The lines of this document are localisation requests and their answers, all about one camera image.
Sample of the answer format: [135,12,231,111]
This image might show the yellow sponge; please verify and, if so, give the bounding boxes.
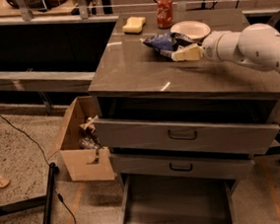
[122,17,146,35]

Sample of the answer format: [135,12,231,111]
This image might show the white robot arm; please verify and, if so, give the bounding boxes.
[172,23,280,75]

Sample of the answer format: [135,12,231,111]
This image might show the white bowl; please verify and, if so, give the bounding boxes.
[171,21,211,40]

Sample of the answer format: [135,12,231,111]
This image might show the red soda can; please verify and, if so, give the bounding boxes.
[156,0,174,29]

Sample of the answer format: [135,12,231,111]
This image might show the crumpled wrappers in box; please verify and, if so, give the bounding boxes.
[79,116,102,150]

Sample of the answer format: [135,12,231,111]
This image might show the blue chip bag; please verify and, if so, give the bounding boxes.
[142,32,194,58]

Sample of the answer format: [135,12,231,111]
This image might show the grey drawer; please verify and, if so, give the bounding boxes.
[118,174,238,224]
[94,118,280,154]
[110,153,255,180]

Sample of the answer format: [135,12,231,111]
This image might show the grey drawer cabinet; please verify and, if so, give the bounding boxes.
[81,0,280,188]

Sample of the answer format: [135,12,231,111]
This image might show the black table leg base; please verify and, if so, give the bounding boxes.
[0,162,59,224]

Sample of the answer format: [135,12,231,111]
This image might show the black floor cable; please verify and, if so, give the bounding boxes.
[0,92,109,224]

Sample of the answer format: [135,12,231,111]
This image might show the top grey drawer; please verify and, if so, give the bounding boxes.
[94,118,280,154]

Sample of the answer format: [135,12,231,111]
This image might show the bottom grey drawer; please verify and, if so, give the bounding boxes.
[118,174,238,224]

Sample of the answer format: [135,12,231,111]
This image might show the cardboard box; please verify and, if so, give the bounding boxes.
[48,96,115,182]

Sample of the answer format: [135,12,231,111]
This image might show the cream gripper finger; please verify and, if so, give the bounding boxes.
[172,43,204,62]

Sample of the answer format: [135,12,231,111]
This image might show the middle grey drawer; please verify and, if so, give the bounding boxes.
[110,153,255,180]

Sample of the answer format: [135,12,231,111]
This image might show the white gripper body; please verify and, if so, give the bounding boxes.
[202,31,244,62]

